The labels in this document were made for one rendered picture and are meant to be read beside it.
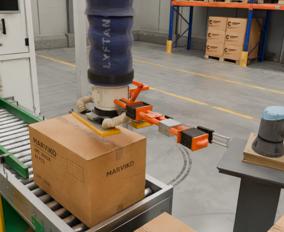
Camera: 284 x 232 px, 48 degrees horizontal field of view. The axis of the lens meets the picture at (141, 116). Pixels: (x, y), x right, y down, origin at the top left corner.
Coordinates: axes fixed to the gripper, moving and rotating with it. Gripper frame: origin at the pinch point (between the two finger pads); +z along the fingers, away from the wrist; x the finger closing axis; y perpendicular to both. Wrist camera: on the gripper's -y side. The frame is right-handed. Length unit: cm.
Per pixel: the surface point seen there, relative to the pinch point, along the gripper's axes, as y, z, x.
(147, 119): 81, -19, 6
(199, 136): 68, -42, 14
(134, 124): 83, 6, 6
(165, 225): 63, 21, 59
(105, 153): 96, 12, 21
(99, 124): 99, 6, 7
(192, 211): 15, 116, 72
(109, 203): 92, 26, 48
